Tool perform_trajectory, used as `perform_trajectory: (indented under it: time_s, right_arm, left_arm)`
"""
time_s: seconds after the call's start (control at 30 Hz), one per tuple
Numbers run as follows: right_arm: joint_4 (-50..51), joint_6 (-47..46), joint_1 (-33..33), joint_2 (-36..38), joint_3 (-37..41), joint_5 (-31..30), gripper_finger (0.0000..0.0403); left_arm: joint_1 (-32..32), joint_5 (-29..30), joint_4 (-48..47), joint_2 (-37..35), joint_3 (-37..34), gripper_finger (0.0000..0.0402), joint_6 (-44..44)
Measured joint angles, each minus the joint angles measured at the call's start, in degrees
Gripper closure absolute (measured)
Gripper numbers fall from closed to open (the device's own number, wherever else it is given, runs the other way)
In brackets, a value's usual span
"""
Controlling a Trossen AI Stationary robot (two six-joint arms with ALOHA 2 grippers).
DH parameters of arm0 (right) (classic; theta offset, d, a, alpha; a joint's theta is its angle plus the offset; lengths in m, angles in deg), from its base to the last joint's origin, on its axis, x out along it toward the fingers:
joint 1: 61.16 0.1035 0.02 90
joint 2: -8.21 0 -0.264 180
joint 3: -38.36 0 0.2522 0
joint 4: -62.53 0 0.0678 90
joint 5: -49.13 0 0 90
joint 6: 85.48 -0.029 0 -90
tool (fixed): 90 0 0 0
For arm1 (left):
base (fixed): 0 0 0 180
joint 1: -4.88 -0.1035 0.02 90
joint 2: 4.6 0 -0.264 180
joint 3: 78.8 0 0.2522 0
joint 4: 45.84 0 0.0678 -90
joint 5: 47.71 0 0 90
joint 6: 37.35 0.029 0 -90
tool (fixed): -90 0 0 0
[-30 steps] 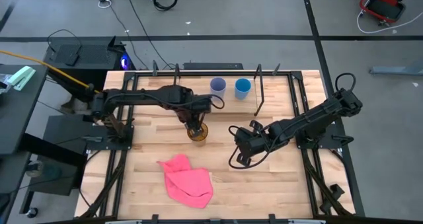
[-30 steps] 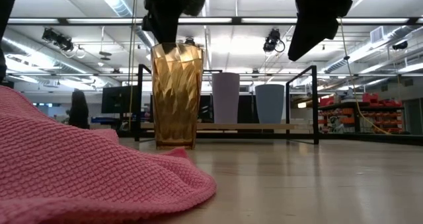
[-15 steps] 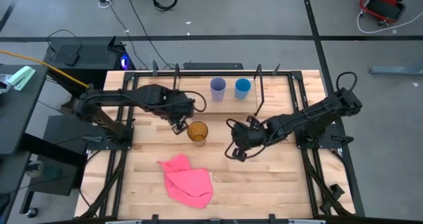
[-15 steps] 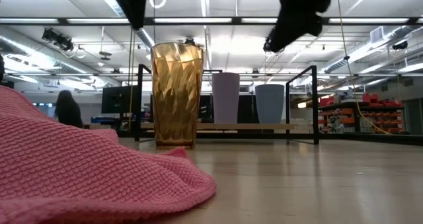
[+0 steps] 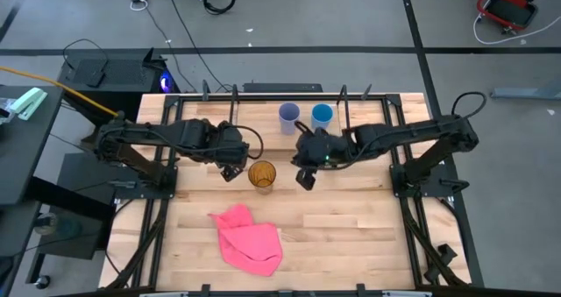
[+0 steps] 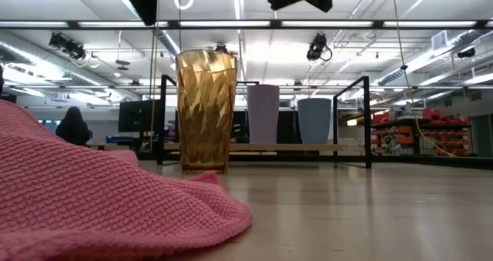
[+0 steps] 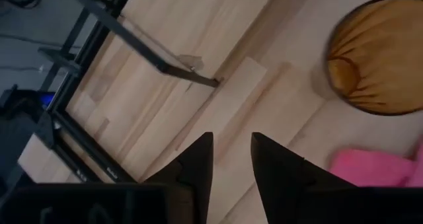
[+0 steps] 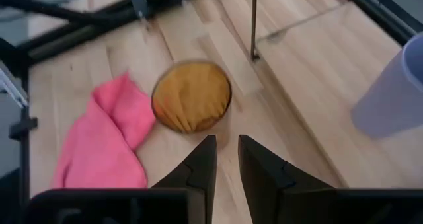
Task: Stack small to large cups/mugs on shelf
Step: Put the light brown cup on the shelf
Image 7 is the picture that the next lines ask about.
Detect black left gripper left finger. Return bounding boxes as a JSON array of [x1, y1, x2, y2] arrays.
[[141, 131, 215, 224]]

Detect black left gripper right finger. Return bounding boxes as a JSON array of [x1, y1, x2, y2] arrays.
[[250, 131, 358, 224]]

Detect pink knitted cloth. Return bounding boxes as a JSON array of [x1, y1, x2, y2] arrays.
[[328, 141, 423, 188]]

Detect black metal shelf frame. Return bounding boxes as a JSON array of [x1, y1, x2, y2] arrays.
[[61, 0, 221, 89]]

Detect black table frame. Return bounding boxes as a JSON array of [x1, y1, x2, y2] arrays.
[[36, 0, 139, 185]]

